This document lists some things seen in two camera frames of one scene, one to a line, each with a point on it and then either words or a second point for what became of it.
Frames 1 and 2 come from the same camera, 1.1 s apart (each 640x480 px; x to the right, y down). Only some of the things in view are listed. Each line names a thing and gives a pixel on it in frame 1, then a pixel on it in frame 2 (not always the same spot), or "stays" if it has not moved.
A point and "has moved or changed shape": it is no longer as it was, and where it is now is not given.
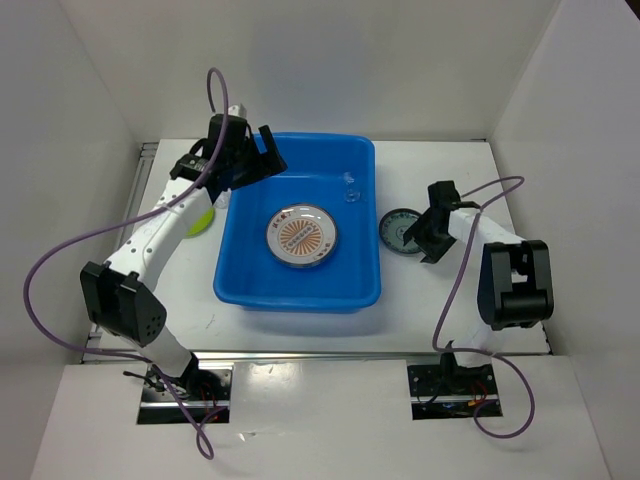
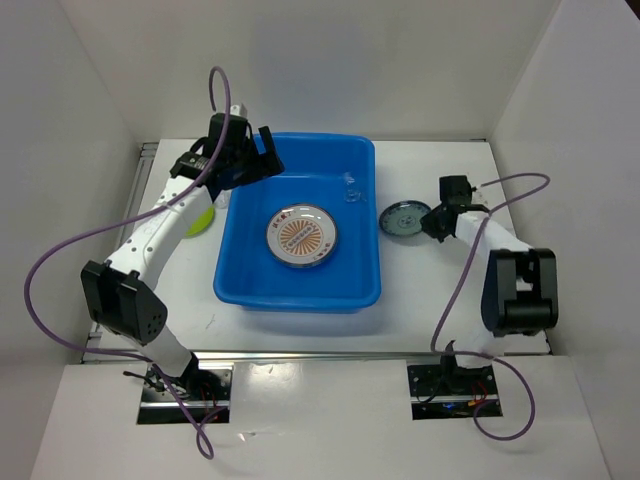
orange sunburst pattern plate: [301, 235] stays
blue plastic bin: [333, 171] stays
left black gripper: [275, 163] stays
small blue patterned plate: [392, 228] has moved or changed shape
